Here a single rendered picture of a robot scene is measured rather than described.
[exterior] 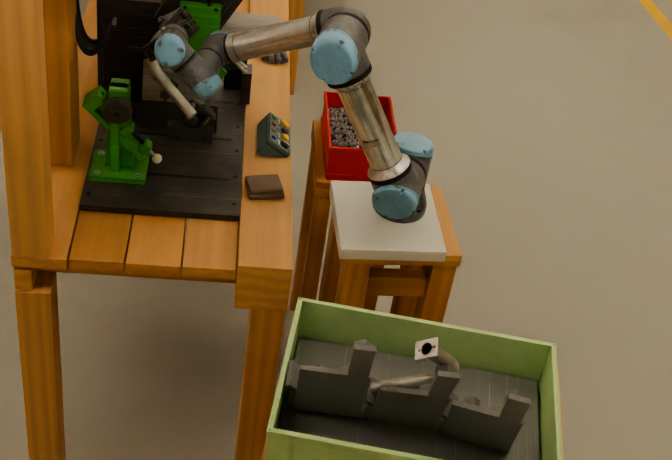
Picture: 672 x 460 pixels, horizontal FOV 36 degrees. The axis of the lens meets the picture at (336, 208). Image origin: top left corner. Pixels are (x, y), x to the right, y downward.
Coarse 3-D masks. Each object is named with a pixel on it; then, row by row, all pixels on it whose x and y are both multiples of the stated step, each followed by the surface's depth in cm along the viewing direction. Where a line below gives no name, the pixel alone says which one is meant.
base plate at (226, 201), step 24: (216, 96) 322; (240, 120) 313; (96, 144) 294; (168, 144) 299; (192, 144) 300; (216, 144) 302; (240, 144) 303; (168, 168) 290; (192, 168) 291; (216, 168) 292; (240, 168) 294; (96, 192) 277; (120, 192) 279; (144, 192) 280; (168, 192) 281; (192, 192) 282; (216, 192) 284; (240, 192) 285; (168, 216) 276; (192, 216) 276; (216, 216) 277
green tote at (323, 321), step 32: (320, 320) 248; (352, 320) 247; (384, 320) 246; (416, 320) 245; (288, 352) 232; (384, 352) 252; (448, 352) 249; (480, 352) 248; (512, 352) 247; (544, 352) 245; (544, 384) 244; (544, 416) 237; (288, 448) 216; (320, 448) 215; (352, 448) 213; (544, 448) 231
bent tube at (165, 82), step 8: (152, 64) 291; (152, 72) 291; (160, 72) 291; (160, 80) 291; (168, 80) 291; (168, 88) 290; (176, 88) 291; (176, 96) 290; (184, 104) 290; (184, 112) 291; (192, 112) 290
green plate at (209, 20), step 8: (184, 8) 290; (192, 8) 290; (200, 8) 290; (208, 8) 290; (216, 8) 290; (200, 16) 291; (208, 16) 291; (216, 16) 291; (200, 24) 292; (208, 24) 292; (216, 24) 292; (200, 32) 293; (208, 32) 293; (192, 40) 293; (200, 40) 294; (192, 48) 294
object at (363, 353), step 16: (352, 352) 210; (368, 352) 208; (304, 368) 217; (320, 368) 217; (352, 368) 215; (368, 368) 214; (304, 384) 222; (320, 384) 222; (336, 384) 221; (352, 384) 220; (368, 384) 220; (288, 400) 231; (304, 400) 229; (320, 400) 228; (336, 400) 227; (352, 400) 227; (352, 416) 233
